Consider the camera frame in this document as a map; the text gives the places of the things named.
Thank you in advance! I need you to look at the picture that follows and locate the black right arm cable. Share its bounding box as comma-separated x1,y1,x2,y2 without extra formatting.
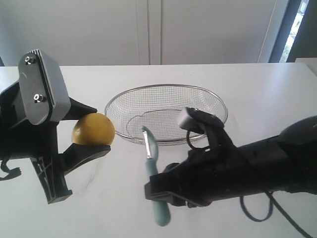
185,130,317,238

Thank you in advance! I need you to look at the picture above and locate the yellow lemon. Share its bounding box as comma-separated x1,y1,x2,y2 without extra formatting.
71,113,115,146

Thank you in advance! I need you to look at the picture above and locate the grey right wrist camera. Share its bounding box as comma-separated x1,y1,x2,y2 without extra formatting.
177,107,224,134

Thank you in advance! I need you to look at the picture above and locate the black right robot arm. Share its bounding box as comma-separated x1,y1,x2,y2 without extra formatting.
145,117,317,207

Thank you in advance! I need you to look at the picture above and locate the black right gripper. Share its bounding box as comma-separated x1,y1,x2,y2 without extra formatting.
144,126,287,207

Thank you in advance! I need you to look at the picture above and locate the teal handled peeler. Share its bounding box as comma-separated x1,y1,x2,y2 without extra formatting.
142,126,171,227

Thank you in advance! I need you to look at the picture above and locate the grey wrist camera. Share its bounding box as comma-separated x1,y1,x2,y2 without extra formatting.
177,107,224,134
18,49,71,125

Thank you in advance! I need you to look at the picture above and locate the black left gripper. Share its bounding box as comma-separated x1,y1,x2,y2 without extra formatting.
0,82,111,204

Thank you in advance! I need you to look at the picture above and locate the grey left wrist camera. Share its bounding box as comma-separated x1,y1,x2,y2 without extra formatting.
18,49,71,125

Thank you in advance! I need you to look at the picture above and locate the oval wire mesh basket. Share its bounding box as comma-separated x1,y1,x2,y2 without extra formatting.
104,84,228,146

